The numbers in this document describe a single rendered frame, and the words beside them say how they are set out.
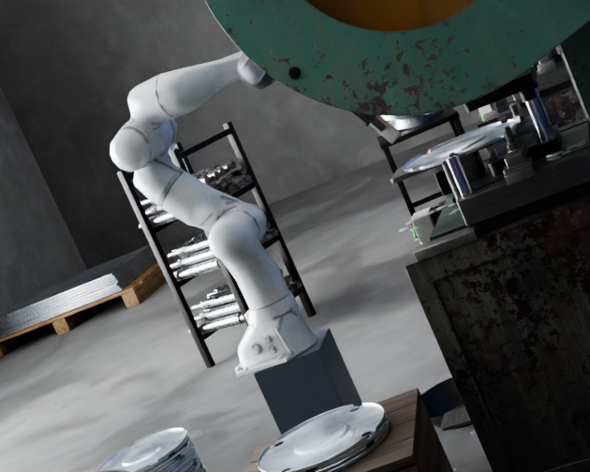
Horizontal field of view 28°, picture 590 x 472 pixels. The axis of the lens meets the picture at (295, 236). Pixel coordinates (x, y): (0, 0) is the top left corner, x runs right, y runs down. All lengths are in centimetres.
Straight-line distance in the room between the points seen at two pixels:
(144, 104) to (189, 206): 28
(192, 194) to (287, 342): 43
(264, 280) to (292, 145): 684
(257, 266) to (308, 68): 74
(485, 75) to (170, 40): 772
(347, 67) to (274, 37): 15
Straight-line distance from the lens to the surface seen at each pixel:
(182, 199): 290
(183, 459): 341
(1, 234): 959
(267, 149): 976
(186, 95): 278
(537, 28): 223
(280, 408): 296
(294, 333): 293
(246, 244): 283
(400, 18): 233
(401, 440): 239
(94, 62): 1013
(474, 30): 224
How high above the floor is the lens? 116
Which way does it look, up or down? 9 degrees down
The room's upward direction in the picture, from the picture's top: 24 degrees counter-clockwise
